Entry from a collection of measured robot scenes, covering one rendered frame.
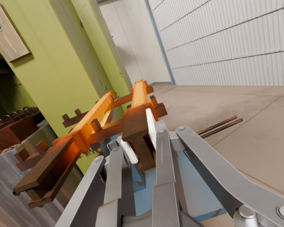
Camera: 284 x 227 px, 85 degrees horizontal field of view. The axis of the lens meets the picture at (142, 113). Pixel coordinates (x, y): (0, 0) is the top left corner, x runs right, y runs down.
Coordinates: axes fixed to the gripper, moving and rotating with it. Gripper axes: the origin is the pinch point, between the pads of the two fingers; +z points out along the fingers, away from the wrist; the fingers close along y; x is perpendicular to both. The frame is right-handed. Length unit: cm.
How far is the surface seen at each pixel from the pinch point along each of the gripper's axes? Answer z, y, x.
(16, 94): 78, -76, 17
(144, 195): 15.6, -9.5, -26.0
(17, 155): 8.8, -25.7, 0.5
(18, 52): 44, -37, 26
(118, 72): 92, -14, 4
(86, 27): 92, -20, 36
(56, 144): 3.1, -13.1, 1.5
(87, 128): 9.2, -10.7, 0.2
